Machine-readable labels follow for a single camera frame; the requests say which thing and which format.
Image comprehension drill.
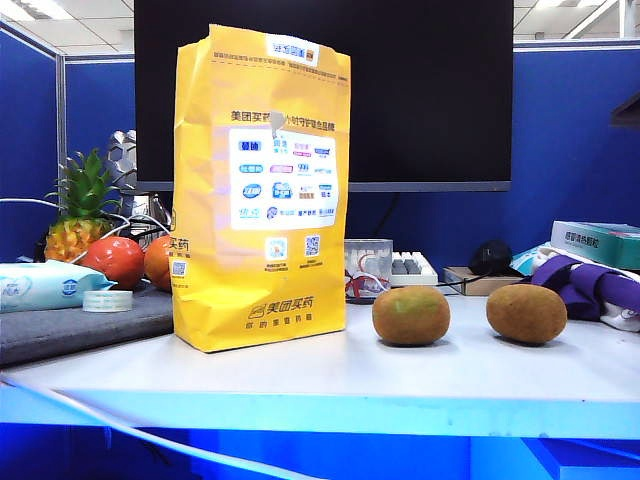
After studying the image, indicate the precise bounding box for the plain brown kiwifruit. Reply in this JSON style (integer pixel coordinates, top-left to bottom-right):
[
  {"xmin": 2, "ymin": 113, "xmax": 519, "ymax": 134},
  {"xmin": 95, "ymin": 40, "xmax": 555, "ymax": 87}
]
[{"xmin": 485, "ymin": 282, "xmax": 569, "ymax": 345}]

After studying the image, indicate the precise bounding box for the yellow paper bag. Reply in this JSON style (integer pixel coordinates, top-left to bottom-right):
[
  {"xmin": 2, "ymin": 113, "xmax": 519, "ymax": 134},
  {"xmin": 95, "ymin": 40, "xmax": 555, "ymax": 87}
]
[{"xmin": 169, "ymin": 23, "xmax": 352, "ymax": 354}]

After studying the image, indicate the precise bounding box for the kiwifruit with green patch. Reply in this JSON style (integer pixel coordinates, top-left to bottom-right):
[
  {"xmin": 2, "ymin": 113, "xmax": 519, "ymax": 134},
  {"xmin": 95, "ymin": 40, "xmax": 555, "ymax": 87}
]
[{"xmin": 371, "ymin": 285, "xmax": 452, "ymax": 347}]

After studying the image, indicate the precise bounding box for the clear plastic box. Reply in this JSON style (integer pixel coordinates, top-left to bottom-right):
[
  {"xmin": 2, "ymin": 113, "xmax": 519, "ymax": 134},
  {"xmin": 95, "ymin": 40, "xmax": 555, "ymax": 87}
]
[{"xmin": 344, "ymin": 238, "xmax": 395, "ymax": 305}]

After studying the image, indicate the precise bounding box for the white grey keyboard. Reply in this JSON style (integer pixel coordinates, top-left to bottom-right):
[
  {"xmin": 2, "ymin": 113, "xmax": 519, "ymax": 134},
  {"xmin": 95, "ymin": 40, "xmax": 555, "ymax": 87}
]
[{"xmin": 390, "ymin": 251, "xmax": 440, "ymax": 288}]

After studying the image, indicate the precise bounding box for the flat brown cardboard box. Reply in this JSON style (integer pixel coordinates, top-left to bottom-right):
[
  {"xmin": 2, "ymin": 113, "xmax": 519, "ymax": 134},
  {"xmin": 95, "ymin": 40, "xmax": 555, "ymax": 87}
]
[{"xmin": 442, "ymin": 266, "xmax": 527, "ymax": 297}]

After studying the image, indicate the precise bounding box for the red-orange round fruit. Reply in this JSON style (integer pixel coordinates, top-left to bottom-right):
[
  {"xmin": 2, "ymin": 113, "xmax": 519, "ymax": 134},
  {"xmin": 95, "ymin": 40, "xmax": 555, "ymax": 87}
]
[
  {"xmin": 143, "ymin": 235, "xmax": 174, "ymax": 293},
  {"xmin": 79, "ymin": 236, "xmax": 146, "ymax": 292}
]

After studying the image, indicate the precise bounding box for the black computer mouse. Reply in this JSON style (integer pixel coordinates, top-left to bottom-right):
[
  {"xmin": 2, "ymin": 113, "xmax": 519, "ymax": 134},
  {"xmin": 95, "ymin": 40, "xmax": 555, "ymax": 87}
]
[{"xmin": 468, "ymin": 239, "xmax": 514, "ymax": 277}]

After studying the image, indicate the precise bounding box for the black computer monitor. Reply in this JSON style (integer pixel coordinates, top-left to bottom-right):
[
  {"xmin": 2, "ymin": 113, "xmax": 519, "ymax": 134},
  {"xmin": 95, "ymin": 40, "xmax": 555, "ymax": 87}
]
[{"xmin": 133, "ymin": 0, "xmax": 515, "ymax": 194}]

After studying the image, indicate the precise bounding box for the blue white packet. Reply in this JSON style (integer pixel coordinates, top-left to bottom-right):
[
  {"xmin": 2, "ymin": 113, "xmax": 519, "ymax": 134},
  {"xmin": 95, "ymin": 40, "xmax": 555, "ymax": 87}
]
[{"xmin": 509, "ymin": 242, "xmax": 557, "ymax": 277}]

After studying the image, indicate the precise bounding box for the silver faceted figurine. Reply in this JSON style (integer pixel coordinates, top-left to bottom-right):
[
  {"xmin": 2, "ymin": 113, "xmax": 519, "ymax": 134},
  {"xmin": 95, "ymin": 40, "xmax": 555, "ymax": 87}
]
[{"xmin": 103, "ymin": 129, "xmax": 172, "ymax": 227}]

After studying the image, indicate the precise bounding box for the clear adhesive tape roll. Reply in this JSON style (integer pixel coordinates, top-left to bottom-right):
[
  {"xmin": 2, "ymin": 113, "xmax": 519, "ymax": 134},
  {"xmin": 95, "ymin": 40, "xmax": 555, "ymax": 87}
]
[{"xmin": 81, "ymin": 289, "xmax": 135, "ymax": 314}]

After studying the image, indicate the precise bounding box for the pineapple with green crown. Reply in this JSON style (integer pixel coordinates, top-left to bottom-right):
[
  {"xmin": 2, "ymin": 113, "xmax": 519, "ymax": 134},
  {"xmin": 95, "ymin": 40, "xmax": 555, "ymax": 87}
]
[{"xmin": 43, "ymin": 148, "xmax": 124, "ymax": 264}]

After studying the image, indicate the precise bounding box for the grey felt mat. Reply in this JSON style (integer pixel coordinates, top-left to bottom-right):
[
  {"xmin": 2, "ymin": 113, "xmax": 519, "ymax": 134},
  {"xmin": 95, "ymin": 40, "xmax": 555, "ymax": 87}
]
[{"xmin": 0, "ymin": 281, "xmax": 175, "ymax": 369}]

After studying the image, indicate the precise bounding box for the purple cloth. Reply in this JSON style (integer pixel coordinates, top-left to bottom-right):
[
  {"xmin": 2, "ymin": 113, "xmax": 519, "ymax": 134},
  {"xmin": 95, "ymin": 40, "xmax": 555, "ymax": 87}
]
[{"xmin": 509, "ymin": 254, "xmax": 640, "ymax": 323}]

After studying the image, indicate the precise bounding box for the teal white medicine box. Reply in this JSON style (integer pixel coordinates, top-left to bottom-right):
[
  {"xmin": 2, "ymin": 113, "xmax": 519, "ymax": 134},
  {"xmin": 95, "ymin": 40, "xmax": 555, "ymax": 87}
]
[{"xmin": 549, "ymin": 220, "xmax": 640, "ymax": 272}]

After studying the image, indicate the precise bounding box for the blue white wet wipes pack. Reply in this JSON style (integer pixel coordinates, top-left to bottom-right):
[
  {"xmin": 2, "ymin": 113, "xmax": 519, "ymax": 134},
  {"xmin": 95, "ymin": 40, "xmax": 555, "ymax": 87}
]
[{"xmin": 0, "ymin": 259, "xmax": 117, "ymax": 315}]

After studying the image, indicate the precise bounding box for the thick white cable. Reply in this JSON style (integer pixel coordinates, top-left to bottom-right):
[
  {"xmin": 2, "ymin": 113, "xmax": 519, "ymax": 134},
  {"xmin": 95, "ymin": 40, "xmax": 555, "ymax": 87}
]
[{"xmin": 0, "ymin": 375, "xmax": 324, "ymax": 480}]

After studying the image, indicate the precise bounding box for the grey metal partition post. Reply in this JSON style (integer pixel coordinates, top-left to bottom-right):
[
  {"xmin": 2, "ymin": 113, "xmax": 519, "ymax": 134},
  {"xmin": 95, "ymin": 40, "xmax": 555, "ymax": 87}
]
[{"xmin": 54, "ymin": 52, "xmax": 69, "ymax": 211}]

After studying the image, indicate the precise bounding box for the thin white cable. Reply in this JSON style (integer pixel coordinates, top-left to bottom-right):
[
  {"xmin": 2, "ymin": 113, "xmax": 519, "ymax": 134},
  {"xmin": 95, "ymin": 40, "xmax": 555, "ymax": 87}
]
[{"xmin": 0, "ymin": 197, "xmax": 172, "ymax": 263}]

